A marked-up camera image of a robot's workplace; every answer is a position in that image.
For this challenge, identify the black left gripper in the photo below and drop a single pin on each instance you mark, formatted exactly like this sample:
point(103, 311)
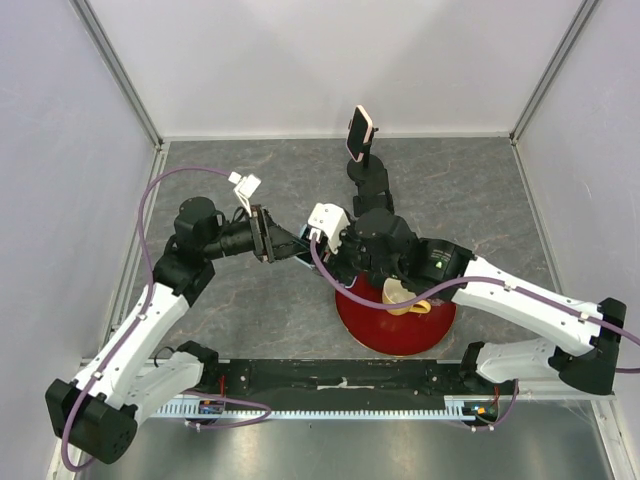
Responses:
point(272, 243)

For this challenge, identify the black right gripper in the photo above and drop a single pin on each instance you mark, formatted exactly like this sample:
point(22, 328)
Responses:
point(331, 262)

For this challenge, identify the blue cased phone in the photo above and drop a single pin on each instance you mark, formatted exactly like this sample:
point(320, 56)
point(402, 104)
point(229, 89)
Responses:
point(305, 258)

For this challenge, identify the black rectangular block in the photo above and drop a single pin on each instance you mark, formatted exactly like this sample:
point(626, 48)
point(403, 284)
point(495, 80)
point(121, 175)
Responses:
point(373, 191)

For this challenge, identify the black phone stand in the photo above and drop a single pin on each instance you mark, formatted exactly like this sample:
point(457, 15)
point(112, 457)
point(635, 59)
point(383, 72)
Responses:
point(369, 160)

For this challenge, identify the pink cased phone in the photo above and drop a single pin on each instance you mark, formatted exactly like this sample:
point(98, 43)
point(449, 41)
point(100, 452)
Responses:
point(360, 133)

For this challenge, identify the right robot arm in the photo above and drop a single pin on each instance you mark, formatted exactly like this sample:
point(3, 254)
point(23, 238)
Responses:
point(377, 261)

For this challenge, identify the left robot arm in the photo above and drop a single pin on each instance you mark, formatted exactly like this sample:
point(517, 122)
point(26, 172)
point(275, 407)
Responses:
point(100, 410)

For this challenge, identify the yellow mug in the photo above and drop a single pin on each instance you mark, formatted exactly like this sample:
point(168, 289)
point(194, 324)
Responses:
point(394, 293)

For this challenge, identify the red round tray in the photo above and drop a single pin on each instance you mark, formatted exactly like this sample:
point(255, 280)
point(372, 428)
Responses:
point(398, 335)

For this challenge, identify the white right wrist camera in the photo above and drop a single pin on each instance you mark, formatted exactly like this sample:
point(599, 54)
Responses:
point(329, 221)

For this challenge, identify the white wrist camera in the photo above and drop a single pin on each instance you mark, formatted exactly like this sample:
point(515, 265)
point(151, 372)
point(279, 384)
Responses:
point(244, 188)
point(329, 221)

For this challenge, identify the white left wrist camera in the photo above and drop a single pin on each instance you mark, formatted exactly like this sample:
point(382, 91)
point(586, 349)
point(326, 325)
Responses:
point(244, 188)

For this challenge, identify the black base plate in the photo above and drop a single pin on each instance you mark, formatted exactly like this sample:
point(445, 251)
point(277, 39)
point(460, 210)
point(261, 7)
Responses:
point(345, 383)

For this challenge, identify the slotted cable duct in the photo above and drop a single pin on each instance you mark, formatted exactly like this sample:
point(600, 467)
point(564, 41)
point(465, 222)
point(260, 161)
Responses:
point(192, 408)

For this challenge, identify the aluminium frame rail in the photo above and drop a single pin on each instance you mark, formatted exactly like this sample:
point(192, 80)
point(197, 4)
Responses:
point(106, 50)

